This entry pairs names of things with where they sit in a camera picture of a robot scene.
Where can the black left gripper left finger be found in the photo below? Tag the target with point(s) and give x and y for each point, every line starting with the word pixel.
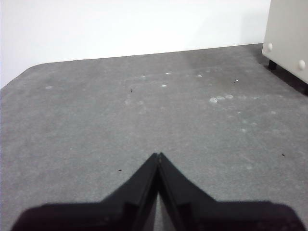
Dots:
pixel 115 214

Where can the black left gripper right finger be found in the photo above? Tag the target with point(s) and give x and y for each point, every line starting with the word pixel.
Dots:
pixel 204 215

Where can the cream toaster oven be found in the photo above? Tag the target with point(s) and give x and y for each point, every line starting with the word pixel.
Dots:
pixel 288 29

